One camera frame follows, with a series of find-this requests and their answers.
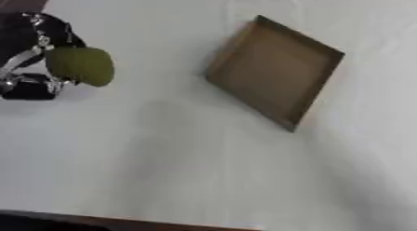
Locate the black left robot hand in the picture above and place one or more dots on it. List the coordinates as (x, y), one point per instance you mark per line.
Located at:
(21, 33)

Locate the green toy fruit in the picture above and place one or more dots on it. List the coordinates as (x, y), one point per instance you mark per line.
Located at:
(81, 65)

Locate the tan cardboard box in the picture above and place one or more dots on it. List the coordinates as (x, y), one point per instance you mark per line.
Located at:
(274, 70)

